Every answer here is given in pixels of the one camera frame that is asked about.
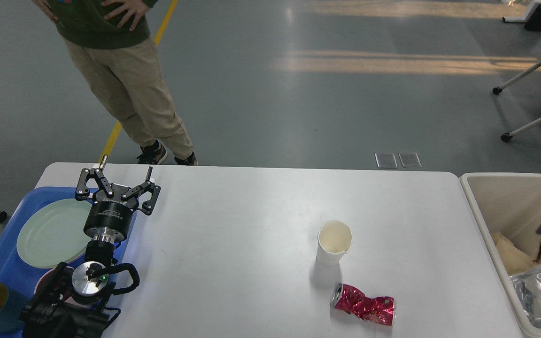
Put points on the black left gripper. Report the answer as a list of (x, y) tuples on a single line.
[(111, 216)]

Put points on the brown paper bag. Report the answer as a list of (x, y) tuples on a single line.
[(514, 260)]

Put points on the mint green plate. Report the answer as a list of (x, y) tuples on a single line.
[(55, 231)]

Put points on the pink mug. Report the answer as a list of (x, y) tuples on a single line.
[(42, 283)]

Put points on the crushed red can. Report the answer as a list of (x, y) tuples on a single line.
[(353, 301)]

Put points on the white paper cup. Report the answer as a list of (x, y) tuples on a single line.
[(334, 240)]

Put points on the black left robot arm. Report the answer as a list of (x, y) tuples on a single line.
[(91, 284)]

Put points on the beige plastic bin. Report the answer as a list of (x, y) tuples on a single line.
[(510, 204)]

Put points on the blue plastic tray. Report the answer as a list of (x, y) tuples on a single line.
[(14, 272)]

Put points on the person in green sweater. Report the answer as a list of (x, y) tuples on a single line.
[(110, 43)]

